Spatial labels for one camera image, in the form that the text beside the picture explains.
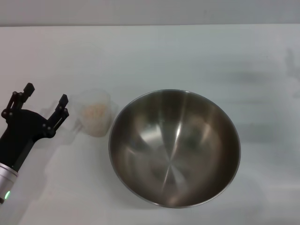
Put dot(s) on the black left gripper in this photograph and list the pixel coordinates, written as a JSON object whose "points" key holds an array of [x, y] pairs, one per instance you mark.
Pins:
{"points": [[23, 126]]}

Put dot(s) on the white rice grains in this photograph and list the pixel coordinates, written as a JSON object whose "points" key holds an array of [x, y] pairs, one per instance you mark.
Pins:
{"points": [[93, 112]]}

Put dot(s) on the clear plastic measuring cup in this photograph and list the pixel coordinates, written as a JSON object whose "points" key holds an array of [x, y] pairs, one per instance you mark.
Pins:
{"points": [[93, 126]]}

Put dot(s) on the stainless steel mixing bowl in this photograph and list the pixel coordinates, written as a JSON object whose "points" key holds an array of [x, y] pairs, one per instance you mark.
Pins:
{"points": [[173, 150]]}

